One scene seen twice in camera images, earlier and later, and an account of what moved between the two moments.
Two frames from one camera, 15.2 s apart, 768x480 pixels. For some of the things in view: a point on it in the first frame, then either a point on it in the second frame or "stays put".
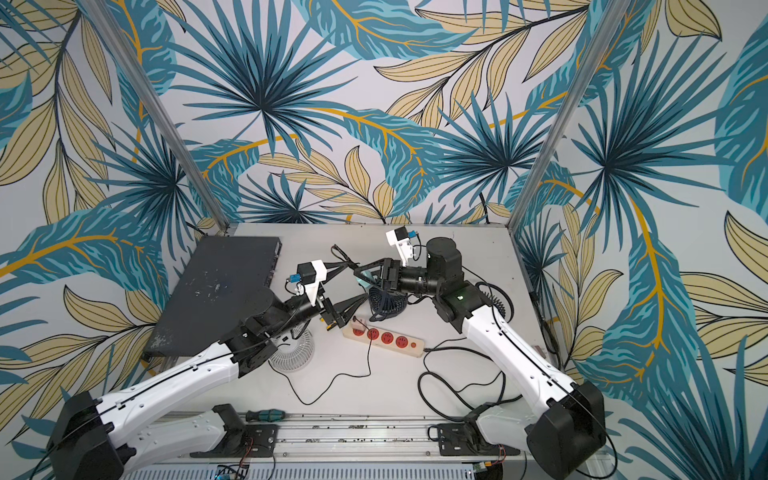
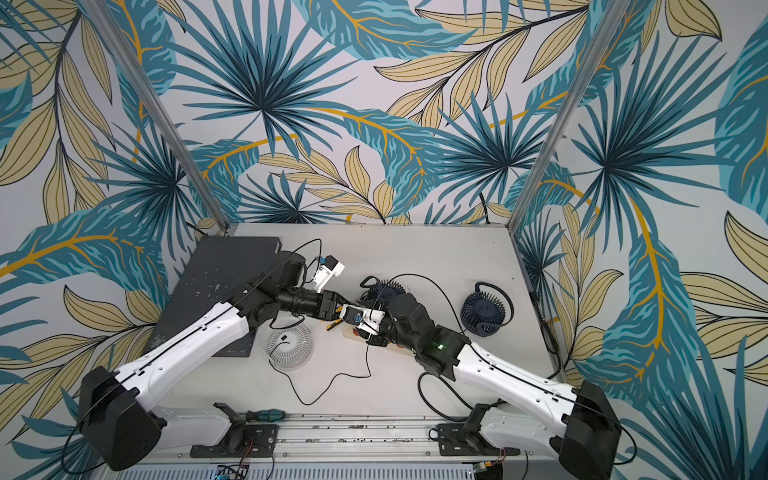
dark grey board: [195, 308] stays put
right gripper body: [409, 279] -> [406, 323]
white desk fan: [292, 355] stays put
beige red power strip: [408, 345] stays put
